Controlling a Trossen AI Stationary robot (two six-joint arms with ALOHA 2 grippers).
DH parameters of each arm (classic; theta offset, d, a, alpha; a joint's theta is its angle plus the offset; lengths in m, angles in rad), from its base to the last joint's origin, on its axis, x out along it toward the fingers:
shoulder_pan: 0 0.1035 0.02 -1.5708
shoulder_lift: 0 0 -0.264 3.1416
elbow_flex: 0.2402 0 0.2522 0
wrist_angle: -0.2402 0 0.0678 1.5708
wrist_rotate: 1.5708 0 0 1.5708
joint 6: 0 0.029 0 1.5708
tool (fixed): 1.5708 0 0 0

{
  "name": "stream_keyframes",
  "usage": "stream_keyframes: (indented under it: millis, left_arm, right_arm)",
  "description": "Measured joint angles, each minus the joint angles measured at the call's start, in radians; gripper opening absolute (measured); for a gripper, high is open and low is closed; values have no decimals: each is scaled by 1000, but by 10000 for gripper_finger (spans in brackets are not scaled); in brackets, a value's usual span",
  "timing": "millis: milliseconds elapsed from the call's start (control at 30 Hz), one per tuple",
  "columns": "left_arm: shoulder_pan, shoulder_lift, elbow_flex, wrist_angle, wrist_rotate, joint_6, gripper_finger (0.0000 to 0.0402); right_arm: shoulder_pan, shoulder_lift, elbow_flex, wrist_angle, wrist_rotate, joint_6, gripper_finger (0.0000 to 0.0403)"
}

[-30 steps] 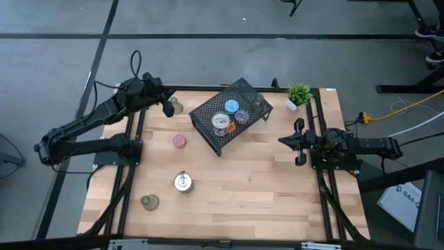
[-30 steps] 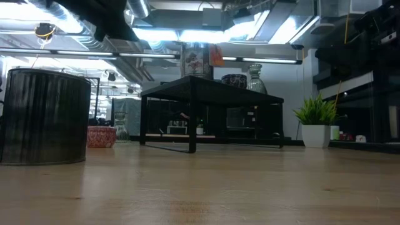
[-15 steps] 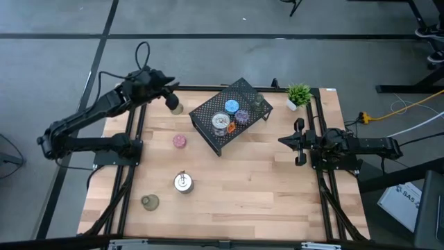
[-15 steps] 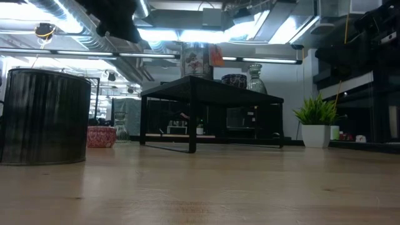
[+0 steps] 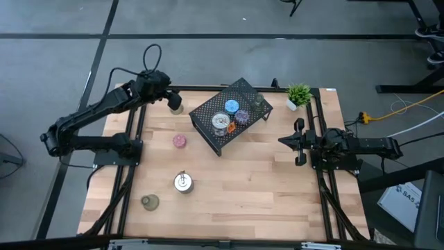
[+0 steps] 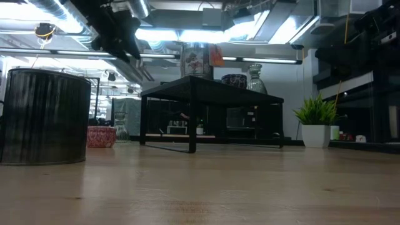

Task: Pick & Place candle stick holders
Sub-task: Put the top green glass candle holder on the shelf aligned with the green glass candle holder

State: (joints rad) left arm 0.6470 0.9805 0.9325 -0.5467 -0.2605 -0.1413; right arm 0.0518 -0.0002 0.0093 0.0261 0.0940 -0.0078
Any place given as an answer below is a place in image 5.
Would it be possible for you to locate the black chair leg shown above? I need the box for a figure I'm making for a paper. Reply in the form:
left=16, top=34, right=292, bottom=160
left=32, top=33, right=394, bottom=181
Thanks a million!
left=280, top=0, right=303, bottom=17

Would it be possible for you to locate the black equipment case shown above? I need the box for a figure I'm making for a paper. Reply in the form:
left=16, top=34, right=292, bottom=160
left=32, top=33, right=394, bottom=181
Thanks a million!
left=412, top=169, right=444, bottom=250

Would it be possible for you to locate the office chair base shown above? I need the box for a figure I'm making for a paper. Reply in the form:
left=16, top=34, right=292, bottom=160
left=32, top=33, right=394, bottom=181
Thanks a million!
left=0, top=133, right=26, bottom=180

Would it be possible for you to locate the yellow extension cable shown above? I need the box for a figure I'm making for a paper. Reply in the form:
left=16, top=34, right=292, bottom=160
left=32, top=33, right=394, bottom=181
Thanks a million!
left=359, top=89, right=444, bottom=125

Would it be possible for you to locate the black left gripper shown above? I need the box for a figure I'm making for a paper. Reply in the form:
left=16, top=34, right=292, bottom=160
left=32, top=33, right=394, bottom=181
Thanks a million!
left=135, top=69, right=183, bottom=111

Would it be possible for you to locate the white cardboard box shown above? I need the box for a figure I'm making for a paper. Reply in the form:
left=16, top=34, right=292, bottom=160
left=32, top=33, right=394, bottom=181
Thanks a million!
left=377, top=182, right=423, bottom=233

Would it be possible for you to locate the black desk base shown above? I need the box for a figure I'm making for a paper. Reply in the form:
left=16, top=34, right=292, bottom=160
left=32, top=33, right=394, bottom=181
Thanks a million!
left=376, top=65, right=444, bottom=94

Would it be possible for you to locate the black perforated metal shelf riser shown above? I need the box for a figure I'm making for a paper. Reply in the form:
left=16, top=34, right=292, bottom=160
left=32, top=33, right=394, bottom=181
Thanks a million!
left=189, top=77, right=274, bottom=158

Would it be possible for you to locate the person's shoe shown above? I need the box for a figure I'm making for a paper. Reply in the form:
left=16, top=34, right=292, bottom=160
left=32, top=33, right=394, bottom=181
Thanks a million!
left=427, top=50, right=444, bottom=65
left=415, top=24, right=444, bottom=39

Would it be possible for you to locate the green plant in white pot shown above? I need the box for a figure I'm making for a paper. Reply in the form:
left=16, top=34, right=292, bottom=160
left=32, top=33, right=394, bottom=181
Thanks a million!
left=286, top=82, right=313, bottom=112

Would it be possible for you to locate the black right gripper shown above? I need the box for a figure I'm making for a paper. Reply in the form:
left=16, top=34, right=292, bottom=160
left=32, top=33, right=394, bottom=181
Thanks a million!
left=278, top=117, right=325, bottom=167

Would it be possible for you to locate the black crossbeam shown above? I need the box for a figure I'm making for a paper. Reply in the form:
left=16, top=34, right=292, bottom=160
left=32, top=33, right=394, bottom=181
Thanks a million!
left=0, top=234, right=444, bottom=250

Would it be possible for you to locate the black slanted desk leg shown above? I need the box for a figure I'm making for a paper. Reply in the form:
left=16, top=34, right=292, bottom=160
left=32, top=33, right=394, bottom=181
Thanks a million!
left=358, top=156, right=444, bottom=194

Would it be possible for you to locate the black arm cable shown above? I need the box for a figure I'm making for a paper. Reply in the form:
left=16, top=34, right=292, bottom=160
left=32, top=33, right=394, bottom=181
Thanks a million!
left=105, top=44, right=163, bottom=101

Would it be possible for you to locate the white cable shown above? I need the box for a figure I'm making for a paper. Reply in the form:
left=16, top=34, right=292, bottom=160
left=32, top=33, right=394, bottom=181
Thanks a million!
left=388, top=110, right=444, bottom=138

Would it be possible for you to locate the silver metal bracket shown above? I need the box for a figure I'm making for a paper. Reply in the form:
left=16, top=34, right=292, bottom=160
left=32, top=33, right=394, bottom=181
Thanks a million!
left=300, top=241, right=343, bottom=250
left=107, top=237, right=149, bottom=250

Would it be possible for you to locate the pink patterned candle tin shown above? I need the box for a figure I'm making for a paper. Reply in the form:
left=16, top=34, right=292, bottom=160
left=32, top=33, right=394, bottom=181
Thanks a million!
left=172, top=133, right=188, bottom=149

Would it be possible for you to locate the silver candle can orange tag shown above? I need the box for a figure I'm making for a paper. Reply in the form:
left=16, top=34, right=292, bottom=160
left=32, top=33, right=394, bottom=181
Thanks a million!
left=210, top=110, right=237, bottom=138
left=173, top=170, right=195, bottom=194

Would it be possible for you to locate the blue patterned candle tin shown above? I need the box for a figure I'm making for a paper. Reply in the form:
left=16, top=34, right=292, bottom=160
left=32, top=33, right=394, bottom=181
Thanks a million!
left=224, top=99, right=240, bottom=115

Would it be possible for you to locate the black aluminium table frame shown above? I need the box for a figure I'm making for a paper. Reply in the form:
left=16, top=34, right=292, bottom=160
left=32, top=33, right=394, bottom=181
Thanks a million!
left=78, top=76, right=371, bottom=244

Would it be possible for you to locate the dark floral patterned candle tin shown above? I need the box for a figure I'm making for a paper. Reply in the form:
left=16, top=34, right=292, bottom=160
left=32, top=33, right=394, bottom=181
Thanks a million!
left=234, top=109, right=251, bottom=126

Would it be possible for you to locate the person's leg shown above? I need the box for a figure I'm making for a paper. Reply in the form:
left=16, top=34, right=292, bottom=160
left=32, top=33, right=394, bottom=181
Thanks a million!
left=429, top=0, right=444, bottom=28

